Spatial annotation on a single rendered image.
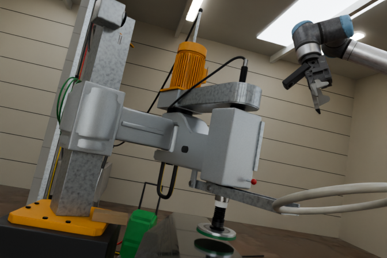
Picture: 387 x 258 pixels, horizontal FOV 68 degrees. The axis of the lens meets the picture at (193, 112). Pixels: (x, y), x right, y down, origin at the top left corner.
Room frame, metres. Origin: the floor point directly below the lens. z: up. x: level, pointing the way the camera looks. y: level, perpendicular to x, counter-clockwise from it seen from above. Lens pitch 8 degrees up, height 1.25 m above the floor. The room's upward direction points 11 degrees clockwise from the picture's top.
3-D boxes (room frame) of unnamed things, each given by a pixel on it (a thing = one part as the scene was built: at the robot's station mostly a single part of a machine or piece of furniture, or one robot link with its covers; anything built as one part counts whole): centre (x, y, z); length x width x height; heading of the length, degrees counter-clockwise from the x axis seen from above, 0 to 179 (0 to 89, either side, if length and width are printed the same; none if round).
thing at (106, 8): (1.68, 0.62, 2.00); 0.20 x 0.18 x 0.15; 95
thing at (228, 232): (1.66, -0.25, 0.88); 0.21 x 0.21 x 0.01
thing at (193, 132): (2.00, -0.05, 1.31); 0.74 x 0.23 x 0.49; 32
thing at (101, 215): (1.80, 0.37, 0.81); 0.20 x 0.10 x 0.05; 103
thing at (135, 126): (1.95, 0.46, 1.37); 0.74 x 0.34 x 0.25; 127
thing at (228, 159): (1.73, -0.21, 1.32); 0.36 x 0.22 x 0.45; 32
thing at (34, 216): (1.83, 0.62, 0.76); 0.49 x 0.49 x 0.05; 5
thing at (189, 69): (2.23, 0.09, 1.90); 0.31 x 0.28 x 0.40; 122
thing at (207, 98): (1.96, -0.06, 1.62); 0.96 x 0.25 x 0.17; 32
